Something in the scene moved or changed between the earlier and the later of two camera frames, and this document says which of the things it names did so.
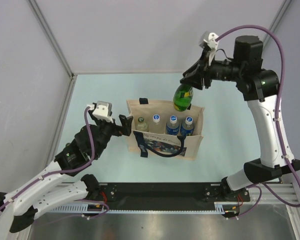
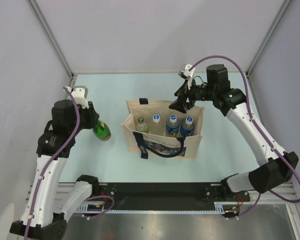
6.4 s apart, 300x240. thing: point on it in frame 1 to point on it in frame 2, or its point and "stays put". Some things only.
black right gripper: x=194 y=81 to x=178 y=104
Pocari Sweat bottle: x=172 y=127 stays put
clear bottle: x=141 y=126 stays put
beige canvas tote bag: x=185 y=147 stays put
